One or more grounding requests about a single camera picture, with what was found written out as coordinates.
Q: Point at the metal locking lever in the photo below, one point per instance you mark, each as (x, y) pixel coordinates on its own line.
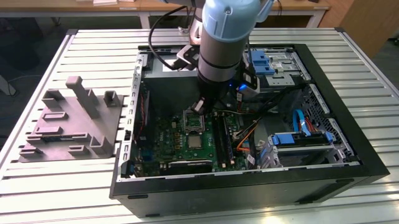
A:
(205, 123)

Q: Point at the blue disk carrier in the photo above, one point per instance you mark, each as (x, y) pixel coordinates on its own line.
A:
(261, 60)
(284, 139)

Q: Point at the small white box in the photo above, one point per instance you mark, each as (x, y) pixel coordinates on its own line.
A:
(106, 2)

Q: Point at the green motherboard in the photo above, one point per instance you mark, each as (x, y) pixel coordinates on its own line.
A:
(165, 140)

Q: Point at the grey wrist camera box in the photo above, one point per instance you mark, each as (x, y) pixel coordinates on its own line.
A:
(187, 58)

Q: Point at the metal drive cage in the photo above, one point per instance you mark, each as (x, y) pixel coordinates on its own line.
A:
(281, 79)
(312, 154)

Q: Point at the black RAM slot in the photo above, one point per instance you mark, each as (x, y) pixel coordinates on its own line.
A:
(221, 140)

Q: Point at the blue RAM stick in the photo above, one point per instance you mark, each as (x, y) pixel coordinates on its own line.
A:
(62, 138)
(230, 149)

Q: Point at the grey parts rack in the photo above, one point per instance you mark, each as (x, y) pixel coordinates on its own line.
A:
(81, 130)

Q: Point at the black office chair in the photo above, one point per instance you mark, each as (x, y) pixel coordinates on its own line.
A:
(19, 42)

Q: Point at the grey power supply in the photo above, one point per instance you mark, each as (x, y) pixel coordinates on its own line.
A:
(169, 93)

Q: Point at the black graphics card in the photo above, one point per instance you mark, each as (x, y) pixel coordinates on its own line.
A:
(190, 164)

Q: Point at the black PC case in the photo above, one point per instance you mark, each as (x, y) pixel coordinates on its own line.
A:
(218, 193)

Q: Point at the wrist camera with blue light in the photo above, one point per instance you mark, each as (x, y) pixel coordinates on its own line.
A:
(253, 88)

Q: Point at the CPU socket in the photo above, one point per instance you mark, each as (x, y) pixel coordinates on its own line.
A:
(195, 134)

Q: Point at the wooden cabinet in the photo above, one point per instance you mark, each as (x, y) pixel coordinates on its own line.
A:
(368, 23)

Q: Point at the wooden desk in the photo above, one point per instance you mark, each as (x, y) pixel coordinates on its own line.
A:
(78, 9)

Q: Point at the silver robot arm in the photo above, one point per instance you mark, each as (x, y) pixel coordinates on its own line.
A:
(221, 58)

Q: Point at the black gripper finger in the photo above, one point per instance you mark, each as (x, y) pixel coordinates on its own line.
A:
(199, 107)

